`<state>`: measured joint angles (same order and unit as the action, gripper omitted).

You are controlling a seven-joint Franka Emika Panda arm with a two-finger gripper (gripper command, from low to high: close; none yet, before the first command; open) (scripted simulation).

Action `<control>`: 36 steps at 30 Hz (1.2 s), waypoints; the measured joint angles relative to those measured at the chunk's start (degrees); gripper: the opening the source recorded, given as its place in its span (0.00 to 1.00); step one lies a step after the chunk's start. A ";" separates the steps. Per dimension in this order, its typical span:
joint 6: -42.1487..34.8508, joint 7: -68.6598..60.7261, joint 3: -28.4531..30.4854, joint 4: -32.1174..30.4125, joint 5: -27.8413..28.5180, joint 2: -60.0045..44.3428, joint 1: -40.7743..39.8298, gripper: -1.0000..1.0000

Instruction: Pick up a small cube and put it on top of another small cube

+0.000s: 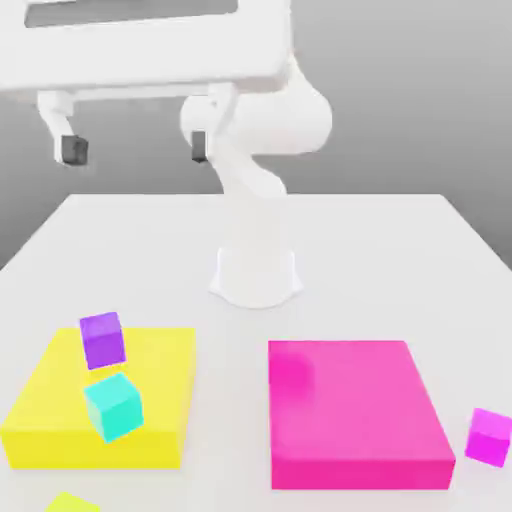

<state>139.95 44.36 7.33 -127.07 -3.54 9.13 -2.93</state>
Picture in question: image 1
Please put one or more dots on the small purple cube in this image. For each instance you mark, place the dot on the small purple cube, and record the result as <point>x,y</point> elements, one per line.
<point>103,344</point>

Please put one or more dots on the small cyan cube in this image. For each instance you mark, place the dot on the small cyan cube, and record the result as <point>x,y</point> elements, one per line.
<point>116,408</point>

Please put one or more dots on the small yellow cube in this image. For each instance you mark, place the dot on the small yellow cube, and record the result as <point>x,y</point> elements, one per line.
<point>72,504</point>

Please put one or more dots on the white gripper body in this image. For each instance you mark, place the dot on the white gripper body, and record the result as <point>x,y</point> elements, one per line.
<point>160,52</point>

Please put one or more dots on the large yellow box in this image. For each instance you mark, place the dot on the large yellow box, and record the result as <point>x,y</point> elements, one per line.
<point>48,400</point>

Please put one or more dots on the small magenta cube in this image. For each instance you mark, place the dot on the small magenta cube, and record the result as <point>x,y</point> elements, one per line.
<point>488,440</point>

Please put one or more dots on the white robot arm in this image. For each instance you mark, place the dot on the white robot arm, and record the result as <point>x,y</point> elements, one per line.
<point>280,120</point>

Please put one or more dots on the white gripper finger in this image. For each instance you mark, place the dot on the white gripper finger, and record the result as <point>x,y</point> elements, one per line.
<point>222,108</point>
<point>60,124</point>

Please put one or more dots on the large pink box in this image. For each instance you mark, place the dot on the large pink box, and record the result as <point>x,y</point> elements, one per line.
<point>352,408</point>

